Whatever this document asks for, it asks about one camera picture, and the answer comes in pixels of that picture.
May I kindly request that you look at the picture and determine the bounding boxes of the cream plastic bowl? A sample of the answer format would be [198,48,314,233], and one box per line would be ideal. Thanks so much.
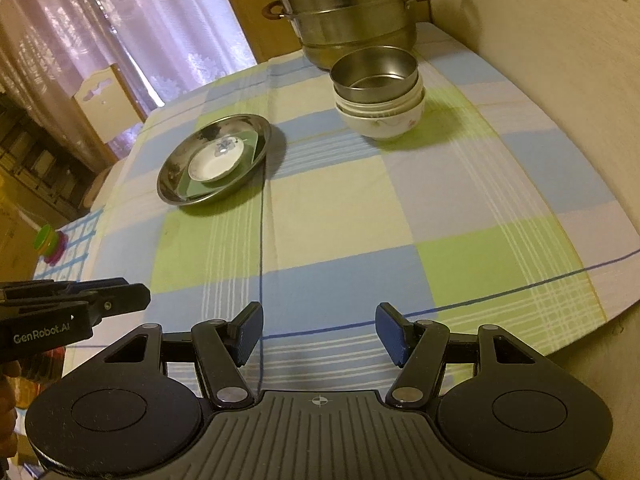
[334,72,425,112]

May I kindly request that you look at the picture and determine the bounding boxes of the stainless steel bowl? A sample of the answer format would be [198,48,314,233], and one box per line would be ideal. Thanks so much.
[329,46,420,106]

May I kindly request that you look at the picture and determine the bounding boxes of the dark wooden cabinet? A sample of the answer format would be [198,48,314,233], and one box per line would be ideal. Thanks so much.
[0,92,103,213]

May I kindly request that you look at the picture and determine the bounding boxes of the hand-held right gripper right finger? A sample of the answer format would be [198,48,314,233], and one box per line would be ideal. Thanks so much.
[375,302,546,407]

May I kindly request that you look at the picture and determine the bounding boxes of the colourful stacking toy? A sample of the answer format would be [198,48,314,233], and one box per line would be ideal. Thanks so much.
[32,225,68,263]

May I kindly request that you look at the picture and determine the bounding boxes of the white floral bowl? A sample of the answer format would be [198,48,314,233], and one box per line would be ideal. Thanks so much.
[336,87,427,142]

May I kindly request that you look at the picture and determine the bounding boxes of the checked tablecloth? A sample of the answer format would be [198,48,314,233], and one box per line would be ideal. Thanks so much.
[62,22,640,391]

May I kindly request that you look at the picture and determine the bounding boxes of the lilac curtain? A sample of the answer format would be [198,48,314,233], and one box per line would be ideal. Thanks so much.
[0,0,258,161]

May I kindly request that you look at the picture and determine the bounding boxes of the wooden chair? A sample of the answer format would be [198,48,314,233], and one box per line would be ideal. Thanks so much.
[72,62,146,146]

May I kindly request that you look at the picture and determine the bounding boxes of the blue grid white cloth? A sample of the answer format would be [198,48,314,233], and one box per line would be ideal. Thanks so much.
[32,209,98,283]

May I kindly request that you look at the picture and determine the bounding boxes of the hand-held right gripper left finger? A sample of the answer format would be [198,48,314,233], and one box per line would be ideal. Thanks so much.
[95,301,264,407]

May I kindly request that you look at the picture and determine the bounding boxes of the small floral plate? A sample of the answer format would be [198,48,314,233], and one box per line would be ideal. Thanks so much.
[187,136,247,183]

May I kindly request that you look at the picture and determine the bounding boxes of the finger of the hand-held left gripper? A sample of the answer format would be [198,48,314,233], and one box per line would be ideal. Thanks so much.
[0,284,152,328]
[0,278,128,301]

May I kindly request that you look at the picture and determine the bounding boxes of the stainless steel plate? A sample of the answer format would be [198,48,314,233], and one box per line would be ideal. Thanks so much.
[156,114,272,206]

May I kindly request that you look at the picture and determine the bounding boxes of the stainless steel steamer pot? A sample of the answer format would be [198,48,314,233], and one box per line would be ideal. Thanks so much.
[252,0,441,71]

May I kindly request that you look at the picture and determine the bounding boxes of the person's left hand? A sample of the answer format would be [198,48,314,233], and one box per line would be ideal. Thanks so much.
[0,360,23,461]

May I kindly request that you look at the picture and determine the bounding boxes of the green square plate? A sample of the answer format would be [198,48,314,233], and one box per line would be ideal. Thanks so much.
[180,132,266,198]

